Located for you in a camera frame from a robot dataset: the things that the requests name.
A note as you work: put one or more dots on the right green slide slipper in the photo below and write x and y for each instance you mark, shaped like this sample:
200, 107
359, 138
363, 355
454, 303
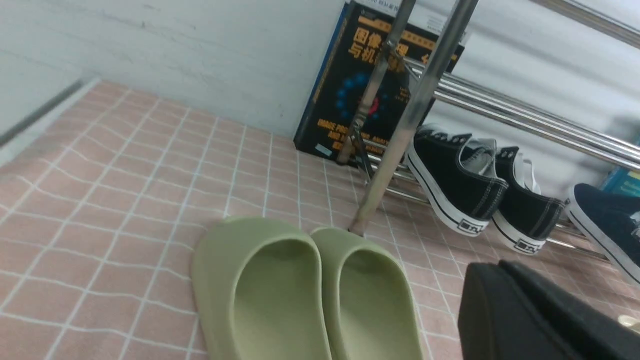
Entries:
367, 302

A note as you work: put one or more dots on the teal and yellow book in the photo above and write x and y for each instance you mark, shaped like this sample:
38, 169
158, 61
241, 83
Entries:
622, 181

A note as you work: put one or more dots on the black image processing book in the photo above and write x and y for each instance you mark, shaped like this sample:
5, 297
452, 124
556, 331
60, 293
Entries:
357, 42

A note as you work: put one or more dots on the pink checkered tablecloth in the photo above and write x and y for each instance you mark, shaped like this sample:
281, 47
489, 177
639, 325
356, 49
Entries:
102, 212

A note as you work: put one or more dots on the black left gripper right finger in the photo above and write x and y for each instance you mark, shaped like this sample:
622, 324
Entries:
592, 334

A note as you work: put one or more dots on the stainless steel shoe rack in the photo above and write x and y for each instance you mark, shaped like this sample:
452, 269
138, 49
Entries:
430, 82

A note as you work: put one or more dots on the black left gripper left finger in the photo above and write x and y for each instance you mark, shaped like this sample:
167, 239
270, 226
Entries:
496, 321

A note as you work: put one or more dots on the left navy slip-on shoe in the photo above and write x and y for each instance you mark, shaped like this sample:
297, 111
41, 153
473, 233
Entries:
610, 221

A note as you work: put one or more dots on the left green slide slipper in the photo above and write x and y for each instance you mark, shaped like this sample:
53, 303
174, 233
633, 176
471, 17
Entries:
257, 286

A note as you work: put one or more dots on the green slide slipper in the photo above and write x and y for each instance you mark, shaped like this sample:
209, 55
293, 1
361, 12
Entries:
257, 286
367, 302

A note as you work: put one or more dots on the black canvas sneaker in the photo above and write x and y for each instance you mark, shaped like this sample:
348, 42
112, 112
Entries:
525, 217
457, 173

